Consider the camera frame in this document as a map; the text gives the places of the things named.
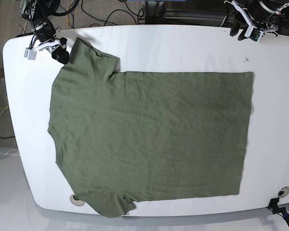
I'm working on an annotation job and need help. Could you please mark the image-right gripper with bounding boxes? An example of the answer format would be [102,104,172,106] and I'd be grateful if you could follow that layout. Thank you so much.
[224,0,278,40]

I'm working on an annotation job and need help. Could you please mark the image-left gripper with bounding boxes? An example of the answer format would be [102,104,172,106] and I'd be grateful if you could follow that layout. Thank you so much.
[31,17,69,64]

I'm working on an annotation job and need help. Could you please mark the olive green T-shirt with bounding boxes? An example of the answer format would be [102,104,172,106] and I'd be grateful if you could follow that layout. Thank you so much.
[48,38,254,218]

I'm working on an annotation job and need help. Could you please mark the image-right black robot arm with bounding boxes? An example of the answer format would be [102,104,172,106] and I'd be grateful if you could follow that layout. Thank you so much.
[224,0,289,42]

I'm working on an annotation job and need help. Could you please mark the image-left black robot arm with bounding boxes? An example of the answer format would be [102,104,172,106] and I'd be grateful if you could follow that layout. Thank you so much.
[20,0,69,64]

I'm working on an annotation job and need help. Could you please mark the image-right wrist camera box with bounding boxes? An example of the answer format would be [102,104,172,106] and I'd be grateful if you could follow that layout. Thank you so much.
[249,29,264,42]

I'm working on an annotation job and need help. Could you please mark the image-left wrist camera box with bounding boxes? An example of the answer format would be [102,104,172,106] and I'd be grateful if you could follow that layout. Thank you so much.
[24,48,37,60]

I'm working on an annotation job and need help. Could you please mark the yellow floor cable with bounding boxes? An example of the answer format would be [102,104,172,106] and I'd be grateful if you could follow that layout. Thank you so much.
[66,0,71,30]

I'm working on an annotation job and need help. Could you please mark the aluminium frame rail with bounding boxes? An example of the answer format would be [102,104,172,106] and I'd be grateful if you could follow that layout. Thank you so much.
[143,0,232,25]

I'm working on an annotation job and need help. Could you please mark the left table cable grommet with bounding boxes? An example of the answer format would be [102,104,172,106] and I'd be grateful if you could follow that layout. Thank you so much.
[69,194,85,206]

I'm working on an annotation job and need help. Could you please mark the table cable grommet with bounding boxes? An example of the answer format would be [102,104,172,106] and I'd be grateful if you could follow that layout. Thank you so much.
[277,186,289,198]
[69,194,85,206]

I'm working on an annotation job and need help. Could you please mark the right table cable grommet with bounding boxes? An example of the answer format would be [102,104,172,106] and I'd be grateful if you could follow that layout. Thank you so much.
[277,186,289,198]

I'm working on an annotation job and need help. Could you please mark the black clamp with cable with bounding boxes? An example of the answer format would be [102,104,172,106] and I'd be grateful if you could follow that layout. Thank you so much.
[267,198,289,227]

